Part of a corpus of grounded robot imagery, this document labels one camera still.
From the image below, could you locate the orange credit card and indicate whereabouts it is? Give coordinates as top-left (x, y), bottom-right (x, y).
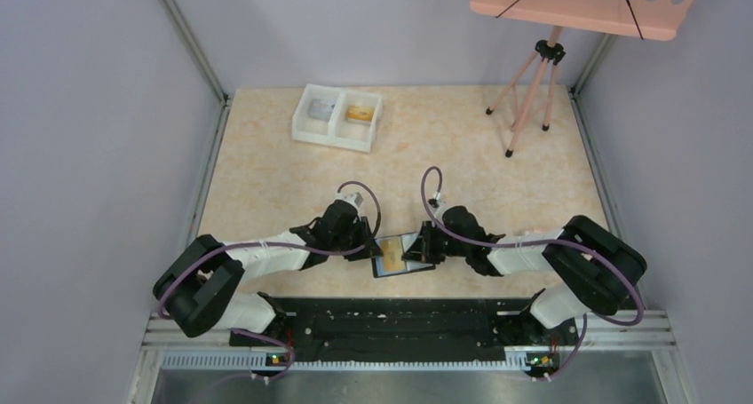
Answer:
top-left (379, 237), bottom-right (406, 274)

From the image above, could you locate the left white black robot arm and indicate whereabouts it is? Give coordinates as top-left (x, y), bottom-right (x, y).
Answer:
top-left (153, 193), bottom-right (379, 337)

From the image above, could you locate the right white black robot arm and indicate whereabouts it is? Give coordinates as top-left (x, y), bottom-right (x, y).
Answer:
top-left (402, 206), bottom-right (647, 329)

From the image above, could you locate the orange card in tray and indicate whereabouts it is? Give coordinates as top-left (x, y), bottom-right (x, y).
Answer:
top-left (345, 105), bottom-right (376, 124)

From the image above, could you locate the silver card in tray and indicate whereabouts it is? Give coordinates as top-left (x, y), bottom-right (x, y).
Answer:
top-left (307, 98), bottom-right (337, 122)

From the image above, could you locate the white two-compartment tray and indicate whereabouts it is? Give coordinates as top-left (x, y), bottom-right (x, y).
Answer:
top-left (291, 83), bottom-right (384, 153)

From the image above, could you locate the pink tripod stand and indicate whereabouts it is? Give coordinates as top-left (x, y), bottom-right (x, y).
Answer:
top-left (485, 26), bottom-right (567, 158)

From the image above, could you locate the pink perforated board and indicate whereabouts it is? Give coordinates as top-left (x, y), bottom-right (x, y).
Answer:
top-left (470, 0), bottom-right (694, 41)

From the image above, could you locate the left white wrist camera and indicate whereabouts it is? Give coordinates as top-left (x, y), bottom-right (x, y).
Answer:
top-left (336, 192), bottom-right (363, 211)

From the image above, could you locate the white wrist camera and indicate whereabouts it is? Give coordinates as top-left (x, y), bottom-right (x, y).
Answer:
top-left (427, 192), bottom-right (448, 212)
top-left (336, 192), bottom-right (363, 211)

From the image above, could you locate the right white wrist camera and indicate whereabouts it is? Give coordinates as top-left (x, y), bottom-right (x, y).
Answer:
top-left (427, 192), bottom-right (448, 212)

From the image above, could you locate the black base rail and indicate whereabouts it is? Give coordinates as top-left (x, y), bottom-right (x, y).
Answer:
top-left (265, 297), bottom-right (577, 363)

